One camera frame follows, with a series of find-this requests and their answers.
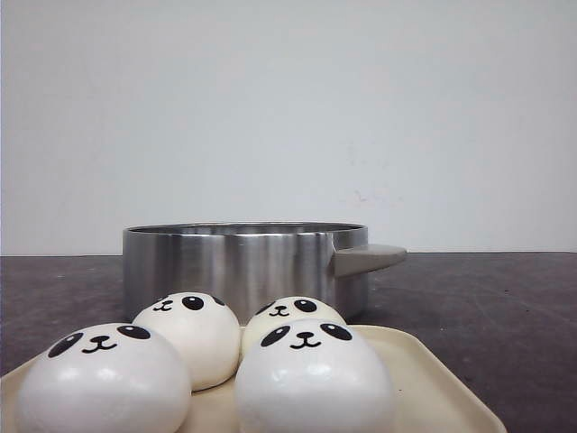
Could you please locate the panda bun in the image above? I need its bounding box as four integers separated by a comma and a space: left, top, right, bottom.
234, 319, 395, 432
133, 291, 241, 392
14, 323, 191, 432
241, 296, 346, 358

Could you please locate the stainless steel steamer pot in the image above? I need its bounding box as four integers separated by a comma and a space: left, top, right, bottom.
123, 222, 407, 324

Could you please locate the cream plastic tray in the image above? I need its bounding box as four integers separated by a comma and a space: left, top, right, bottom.
0, 323, 505, 433

